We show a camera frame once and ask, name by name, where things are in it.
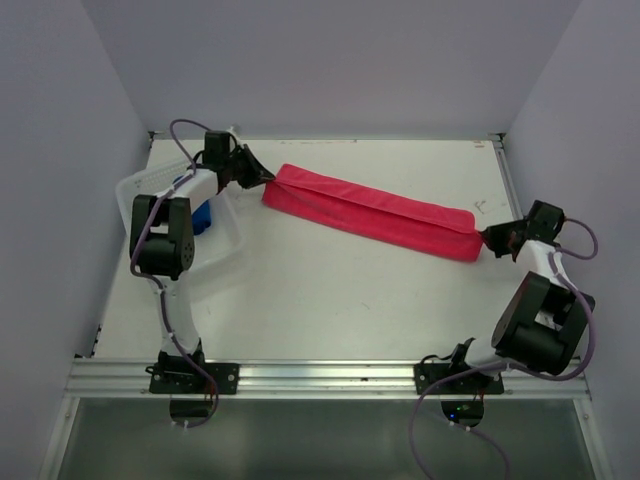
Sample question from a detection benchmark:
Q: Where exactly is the aluminium rail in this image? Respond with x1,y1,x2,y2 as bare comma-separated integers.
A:
492,132,566,359
64,358,591,400

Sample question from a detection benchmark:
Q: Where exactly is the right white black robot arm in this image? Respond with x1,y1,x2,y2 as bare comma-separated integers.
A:
445,200,599,393

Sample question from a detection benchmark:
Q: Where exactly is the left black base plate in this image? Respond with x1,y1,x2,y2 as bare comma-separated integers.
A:
145,362,240,395

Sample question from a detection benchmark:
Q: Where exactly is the right aluminium rail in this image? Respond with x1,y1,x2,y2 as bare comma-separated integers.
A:
492,132,566,359

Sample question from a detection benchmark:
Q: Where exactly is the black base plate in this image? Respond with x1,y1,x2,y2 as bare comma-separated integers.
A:
145,362,240,395
413,358,505,395

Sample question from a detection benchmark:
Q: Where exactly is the blue towel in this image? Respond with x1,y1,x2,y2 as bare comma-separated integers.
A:
172,171,218,235

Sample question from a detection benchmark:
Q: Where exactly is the pink towel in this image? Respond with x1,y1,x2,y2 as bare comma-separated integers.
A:
262,164,483,263

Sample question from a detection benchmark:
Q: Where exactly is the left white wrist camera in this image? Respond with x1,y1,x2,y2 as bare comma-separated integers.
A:
227,125,241,139

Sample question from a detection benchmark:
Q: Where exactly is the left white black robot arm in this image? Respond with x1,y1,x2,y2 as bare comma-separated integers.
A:
129,130,275,393

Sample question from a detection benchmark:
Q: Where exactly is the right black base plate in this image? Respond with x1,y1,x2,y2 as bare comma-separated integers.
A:
413,358,505,395

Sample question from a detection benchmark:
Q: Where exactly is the front aluminium rail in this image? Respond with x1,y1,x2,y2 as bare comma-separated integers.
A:
64,358,591,400

